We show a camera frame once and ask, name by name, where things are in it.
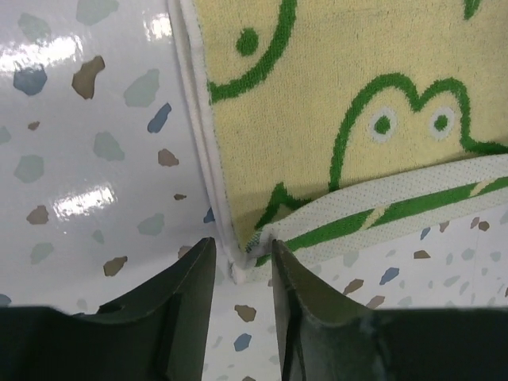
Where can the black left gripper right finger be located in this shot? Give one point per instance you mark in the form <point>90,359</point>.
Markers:
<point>324,335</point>

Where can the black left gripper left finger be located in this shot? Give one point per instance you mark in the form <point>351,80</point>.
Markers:
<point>156,331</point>

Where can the green cream patterned towel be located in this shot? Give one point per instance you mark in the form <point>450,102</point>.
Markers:
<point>337,125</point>

